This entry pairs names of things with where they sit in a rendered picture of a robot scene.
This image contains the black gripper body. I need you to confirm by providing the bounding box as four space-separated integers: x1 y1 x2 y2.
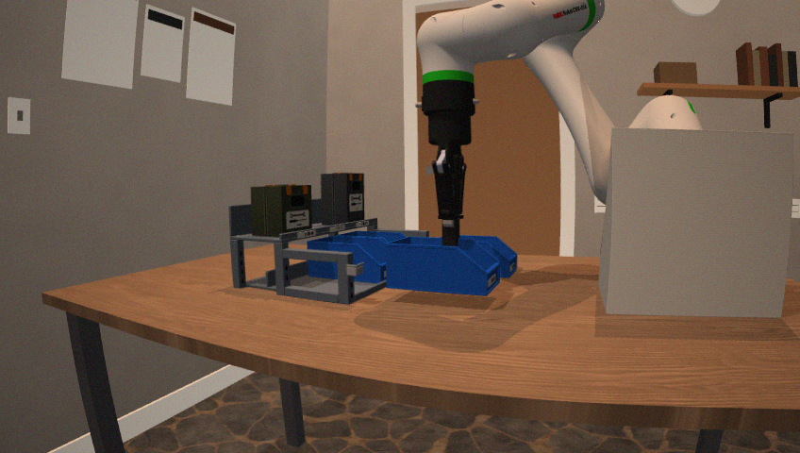
428 113 471 175

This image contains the grey metal shelf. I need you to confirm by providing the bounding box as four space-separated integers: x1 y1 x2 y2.
229 198 429 305

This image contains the blue bin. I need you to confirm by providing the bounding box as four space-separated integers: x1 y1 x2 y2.
386 237 500 296
307 236 386 283
459 235 517 278
335 231 406 243

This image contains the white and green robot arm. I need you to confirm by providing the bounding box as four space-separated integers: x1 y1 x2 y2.
415 0 704 205

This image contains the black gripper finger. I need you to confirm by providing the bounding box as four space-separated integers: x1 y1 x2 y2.
457 156 466 239
432 150 460 246

